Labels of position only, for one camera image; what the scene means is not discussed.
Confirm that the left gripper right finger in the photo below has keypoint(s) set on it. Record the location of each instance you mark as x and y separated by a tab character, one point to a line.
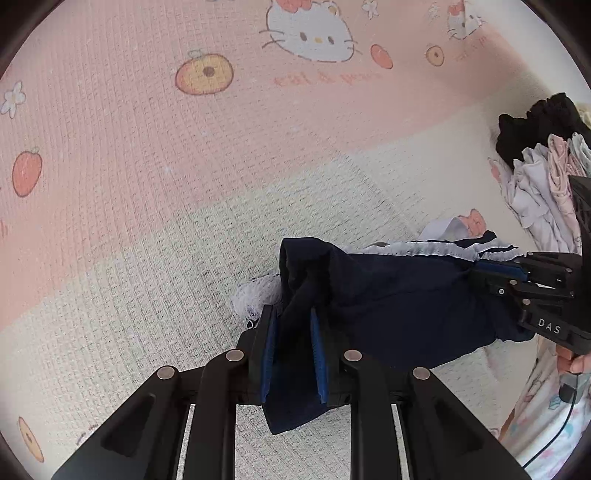
404	425

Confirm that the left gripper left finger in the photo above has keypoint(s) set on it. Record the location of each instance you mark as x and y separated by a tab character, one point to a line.
181	424

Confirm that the navy shorts white stripes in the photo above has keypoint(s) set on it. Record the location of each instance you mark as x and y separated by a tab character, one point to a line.
406	304

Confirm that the white and dark clothes pile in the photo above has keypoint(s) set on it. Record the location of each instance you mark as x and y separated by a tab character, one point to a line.
537	156

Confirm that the right hand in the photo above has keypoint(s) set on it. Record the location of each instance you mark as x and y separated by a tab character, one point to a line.
568	362

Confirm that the pink cream Hello Kitty blanket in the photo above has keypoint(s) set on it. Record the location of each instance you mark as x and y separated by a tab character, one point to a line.
155	153

